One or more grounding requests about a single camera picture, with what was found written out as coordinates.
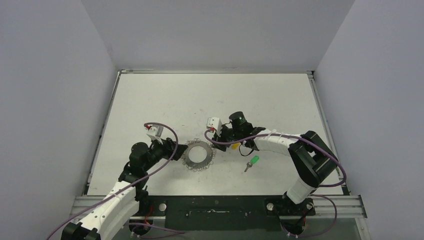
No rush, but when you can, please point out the key with green tag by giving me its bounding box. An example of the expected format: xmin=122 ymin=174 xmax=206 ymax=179
xmin=244 ymin=155 xmax=260 ymax=173

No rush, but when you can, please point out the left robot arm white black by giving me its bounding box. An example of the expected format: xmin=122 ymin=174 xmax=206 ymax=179
xmin=60 ymin=138 xmax=188 ymax=240

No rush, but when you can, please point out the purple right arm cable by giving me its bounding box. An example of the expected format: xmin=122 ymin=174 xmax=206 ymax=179
xmin=203 ymin=129 xmax=348 ymax=239

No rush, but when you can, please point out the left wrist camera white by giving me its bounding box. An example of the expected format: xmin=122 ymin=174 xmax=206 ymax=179
xmin=146 ymin=124 xmax=164 ymax=144

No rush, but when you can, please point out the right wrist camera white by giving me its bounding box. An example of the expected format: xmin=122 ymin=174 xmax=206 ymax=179
xmin=206 ymin=117 xmax=223 ymax=136

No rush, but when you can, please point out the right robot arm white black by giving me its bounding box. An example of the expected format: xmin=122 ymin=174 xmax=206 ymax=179
xmin=206 ymin=111 xmax=340 ymax=216

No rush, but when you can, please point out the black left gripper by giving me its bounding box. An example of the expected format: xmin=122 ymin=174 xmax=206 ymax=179
xmin=143 ymin=135 xmax=187 ymax=172

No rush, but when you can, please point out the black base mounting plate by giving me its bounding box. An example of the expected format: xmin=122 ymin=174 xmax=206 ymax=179
xmin=130 ymin=195 xmax=316 ymax=232

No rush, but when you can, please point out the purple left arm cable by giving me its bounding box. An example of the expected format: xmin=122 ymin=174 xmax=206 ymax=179
xmin=46 ymin=122 xmax=186 ymax=240

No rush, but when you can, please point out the key with yellow tag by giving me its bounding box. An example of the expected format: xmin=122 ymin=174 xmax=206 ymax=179
xmin=231 ymin=142 xmax=240 ymax=150

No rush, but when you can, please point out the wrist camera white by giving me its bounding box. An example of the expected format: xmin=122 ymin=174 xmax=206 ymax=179
xmin=206 ymin=117 xmax=223 ymax=136
xmin=146 ymin=124 xmax=164 ymax=144

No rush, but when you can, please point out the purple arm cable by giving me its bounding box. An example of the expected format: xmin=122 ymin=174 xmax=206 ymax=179
xmin=203 ymin=129 xmax=348 ymax=239
xmin=46 ymin=122 xmax=186 ymax=240

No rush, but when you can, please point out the metal disc with key rings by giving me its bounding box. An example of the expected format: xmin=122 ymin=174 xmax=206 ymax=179
xmin=182 ymin=138 xmax=216 ymax=172

